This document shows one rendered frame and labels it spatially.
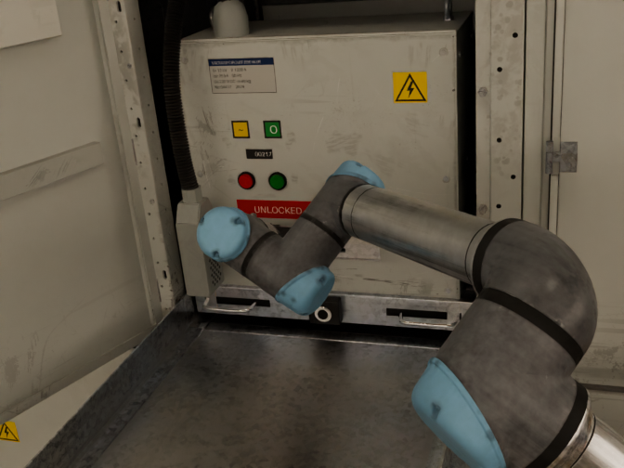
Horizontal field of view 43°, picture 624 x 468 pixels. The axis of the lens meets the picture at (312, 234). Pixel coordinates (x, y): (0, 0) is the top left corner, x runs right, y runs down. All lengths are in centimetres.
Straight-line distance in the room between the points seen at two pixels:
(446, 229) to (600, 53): 43
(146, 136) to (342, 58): 38
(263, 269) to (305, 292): 7
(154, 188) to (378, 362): 51
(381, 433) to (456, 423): 51
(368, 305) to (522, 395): 75
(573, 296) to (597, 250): 54
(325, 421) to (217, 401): 19
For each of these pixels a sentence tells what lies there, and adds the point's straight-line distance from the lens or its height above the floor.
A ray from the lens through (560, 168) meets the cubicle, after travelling 128.
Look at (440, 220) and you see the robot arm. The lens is 93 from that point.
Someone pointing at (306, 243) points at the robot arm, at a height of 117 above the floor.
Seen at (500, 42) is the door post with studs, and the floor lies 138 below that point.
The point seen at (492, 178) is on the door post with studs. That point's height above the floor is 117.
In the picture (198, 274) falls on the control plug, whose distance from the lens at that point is 145.
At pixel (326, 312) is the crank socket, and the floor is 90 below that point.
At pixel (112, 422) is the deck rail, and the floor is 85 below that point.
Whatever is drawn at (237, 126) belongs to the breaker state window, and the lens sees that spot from 143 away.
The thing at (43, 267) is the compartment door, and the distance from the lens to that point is 145.
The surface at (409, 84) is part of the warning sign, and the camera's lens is 133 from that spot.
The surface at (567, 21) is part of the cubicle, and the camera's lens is 122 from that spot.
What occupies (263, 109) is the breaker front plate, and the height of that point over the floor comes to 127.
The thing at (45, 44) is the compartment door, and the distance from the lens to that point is 140.
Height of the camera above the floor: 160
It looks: 23 degrees down
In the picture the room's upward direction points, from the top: 5 degrees counter-clockwise
